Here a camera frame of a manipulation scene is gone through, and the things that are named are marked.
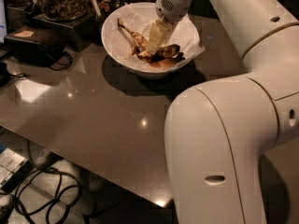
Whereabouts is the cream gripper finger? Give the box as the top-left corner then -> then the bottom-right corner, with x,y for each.
169,21 -> 178,32
147,17 -> 170,55

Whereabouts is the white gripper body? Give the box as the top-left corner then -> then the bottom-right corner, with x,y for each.
156,0 -> 192,22

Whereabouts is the dark ripe banana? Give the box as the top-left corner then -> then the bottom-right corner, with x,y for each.
154,44 -> 184,61

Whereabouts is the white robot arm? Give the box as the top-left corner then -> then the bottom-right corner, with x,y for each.
156,0 -> 299,224

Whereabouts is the long spotted banana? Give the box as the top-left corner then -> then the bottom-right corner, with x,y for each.
117,18 -> 153,63

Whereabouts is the white bowl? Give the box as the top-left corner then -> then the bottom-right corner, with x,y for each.
100,2 -> 201,80

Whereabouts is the orange fruit piece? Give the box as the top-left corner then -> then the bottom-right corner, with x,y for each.
150,59 -> 177,70

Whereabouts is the dark metal stand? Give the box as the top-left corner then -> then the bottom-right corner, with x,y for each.
34,10 -> 98,51

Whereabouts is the glass jar of nuts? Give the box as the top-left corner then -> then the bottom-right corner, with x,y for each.
37,0 -> 89,21

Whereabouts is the black box device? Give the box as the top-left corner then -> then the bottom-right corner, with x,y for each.
4,26 -> 66,66

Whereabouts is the white power strip box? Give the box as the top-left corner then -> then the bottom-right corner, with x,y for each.
0,148 -> 33,193

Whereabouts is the black cable on table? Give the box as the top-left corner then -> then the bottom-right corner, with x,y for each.
46,51 -> 75,72

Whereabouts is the black cable on floor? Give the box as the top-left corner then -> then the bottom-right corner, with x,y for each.
12,140 -> 97,224

